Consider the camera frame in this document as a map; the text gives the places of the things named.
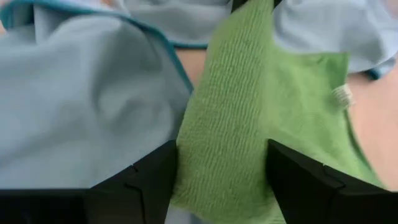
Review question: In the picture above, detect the green microfiber towel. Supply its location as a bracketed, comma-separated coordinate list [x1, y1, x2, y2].
[169, 0, 386, 224]

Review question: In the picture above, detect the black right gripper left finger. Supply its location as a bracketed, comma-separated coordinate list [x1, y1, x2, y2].
[0, 139, 178, 224]

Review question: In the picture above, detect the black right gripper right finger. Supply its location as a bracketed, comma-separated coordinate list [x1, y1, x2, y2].
[266, 139, 398, 224]

